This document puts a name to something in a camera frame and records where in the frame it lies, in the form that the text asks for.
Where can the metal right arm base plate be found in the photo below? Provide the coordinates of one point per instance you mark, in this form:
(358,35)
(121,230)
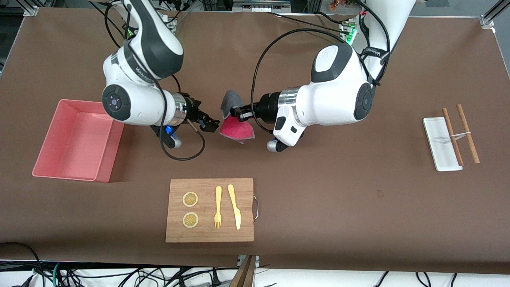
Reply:
(169,24)

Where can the yellow lemon slice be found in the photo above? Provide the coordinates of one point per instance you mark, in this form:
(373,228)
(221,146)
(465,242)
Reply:
(190,220)
(190,199)

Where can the grey power strip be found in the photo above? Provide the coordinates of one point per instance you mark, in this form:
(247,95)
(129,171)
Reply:
(261,6)

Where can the pink plastic bin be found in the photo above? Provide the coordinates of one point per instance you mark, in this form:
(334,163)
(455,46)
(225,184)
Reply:
(75,139)

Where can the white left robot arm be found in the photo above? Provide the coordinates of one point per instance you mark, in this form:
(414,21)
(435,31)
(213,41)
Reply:
(334,95)

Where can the wooden plank piece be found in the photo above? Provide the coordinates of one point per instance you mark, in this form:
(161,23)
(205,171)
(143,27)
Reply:
(243,275)

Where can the small metal bracket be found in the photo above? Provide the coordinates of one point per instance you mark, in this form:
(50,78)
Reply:
(240,261)

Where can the small orange object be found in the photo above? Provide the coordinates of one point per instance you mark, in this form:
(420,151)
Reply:
(334,4)

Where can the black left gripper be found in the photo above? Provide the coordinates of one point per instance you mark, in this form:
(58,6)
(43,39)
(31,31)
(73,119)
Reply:
(267,106)

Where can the pink and grey cloth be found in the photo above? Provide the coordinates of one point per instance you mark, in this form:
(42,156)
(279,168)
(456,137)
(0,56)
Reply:
(237,131)

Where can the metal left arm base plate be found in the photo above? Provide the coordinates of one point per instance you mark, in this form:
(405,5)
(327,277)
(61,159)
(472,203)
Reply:
(348,34)

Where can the yellow plastic fork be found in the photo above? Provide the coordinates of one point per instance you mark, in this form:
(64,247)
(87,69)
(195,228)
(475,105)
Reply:
(218,199)

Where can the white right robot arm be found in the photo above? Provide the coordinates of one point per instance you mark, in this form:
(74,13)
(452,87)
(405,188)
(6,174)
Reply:
(135,103)

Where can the bamboo cutting board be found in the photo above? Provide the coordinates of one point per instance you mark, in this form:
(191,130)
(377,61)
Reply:
(207,235)

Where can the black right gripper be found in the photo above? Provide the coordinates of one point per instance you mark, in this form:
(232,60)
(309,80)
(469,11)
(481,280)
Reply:
(194,110)

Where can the white rack base tray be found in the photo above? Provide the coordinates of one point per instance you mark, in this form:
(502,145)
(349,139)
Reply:
(438,151)

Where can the yellow plastic knife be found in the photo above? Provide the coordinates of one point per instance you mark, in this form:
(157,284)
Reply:
(235,207)

